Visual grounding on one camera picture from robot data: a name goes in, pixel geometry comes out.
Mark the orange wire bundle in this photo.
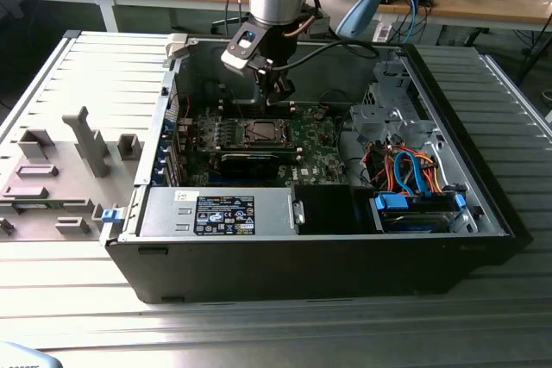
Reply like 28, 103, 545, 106
368, 146, 445, 196

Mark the blue data cable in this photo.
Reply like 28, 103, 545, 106
393, 148, 429, 196

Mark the blue network cable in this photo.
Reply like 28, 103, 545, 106
400, 0, 426, 41

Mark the grey parts rack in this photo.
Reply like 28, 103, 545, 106
0, 104, 144, 243

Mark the beige case latch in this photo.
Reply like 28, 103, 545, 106
165, 33, 191, 68

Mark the RAM slot with white clips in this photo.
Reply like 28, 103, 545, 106
218, 100, 298, 107
218, 108, 298, 115

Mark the grey power supply unit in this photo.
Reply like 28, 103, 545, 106
137, 186, 299, 238

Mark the green motherboard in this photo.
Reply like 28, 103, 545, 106
179, 102, 348, 189

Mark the black grey PC case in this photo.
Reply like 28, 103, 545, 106
99, 33, 535, 305

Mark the black camera cable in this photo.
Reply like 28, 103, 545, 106
269, 39, 381, 72

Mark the black graphics card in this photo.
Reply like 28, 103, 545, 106
189, 147, 304, 180

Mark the pale grey rounded device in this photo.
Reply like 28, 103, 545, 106
0, 340, 60, 368

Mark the hard disk in blue carrier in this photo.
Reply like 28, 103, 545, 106
369, 192, 470, 234

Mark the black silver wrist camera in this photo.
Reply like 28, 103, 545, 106
220, 25, 275, 71

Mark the grey metal drive cage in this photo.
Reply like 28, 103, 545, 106
348, 59, 437, 150

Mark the black plastic shroud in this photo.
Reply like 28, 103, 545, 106
292, 184, 373, 236

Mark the thin metal locking lever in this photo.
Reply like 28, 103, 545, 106
229, 89, 248, 123

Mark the silver green CPU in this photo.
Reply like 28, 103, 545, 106
253, 122, 280, 140

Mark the CPU socket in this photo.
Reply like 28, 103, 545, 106
242, 118, 294, 147

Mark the thin red wire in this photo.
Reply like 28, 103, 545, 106
169, 94, 194, 122

